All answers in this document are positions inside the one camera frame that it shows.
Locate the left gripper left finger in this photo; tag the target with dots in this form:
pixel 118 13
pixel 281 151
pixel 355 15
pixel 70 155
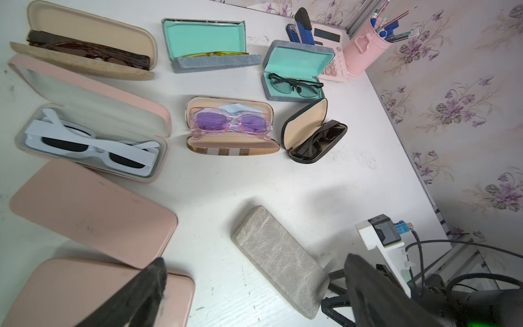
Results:
pixel 136 303

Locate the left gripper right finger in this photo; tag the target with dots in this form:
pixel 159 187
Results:
pixel 376 301

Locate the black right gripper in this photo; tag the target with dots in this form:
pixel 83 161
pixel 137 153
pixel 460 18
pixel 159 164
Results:
pixel 328 305

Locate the grey case red sunglasses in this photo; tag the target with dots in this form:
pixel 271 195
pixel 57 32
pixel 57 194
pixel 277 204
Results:
pixel 290 269

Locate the beige case black glasses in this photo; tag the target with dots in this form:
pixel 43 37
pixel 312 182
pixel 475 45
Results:
pixel 303 124

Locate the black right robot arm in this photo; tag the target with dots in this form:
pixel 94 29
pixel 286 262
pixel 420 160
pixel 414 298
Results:
pixel 439 305

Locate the pink case white sunglasses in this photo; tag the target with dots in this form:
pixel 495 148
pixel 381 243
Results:
pixel 111 113

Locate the purple pink glasses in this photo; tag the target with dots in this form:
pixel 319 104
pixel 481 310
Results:
pixel 218 121

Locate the plaid case purple glasses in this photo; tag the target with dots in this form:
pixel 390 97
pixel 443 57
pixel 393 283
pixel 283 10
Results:
pixel 230 144

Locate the black green-lens glasses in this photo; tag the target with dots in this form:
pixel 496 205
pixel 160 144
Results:
pixel 304 88

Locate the teal case black glasses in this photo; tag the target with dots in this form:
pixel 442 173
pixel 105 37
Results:
pixel 294 60

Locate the beige case brown glasses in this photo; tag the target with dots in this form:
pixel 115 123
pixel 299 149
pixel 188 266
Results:
pixel 79 25

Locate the grey teal-lined glasses case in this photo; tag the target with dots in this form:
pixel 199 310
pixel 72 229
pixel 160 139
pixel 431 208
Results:
pixel 207 45

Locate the brown tortoise glasses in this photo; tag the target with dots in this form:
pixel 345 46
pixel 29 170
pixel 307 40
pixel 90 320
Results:
pixel 88 50

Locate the black sunglasses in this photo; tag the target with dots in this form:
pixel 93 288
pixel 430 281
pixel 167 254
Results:
pixel 319 143

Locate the pink pen cup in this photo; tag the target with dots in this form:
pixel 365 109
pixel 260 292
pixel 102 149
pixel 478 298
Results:
pixel 364 48

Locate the blue black stapler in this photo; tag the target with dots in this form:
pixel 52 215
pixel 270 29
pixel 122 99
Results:
pixel 301 31

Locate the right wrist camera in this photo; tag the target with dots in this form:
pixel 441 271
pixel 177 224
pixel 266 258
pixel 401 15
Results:
pixel 380 233

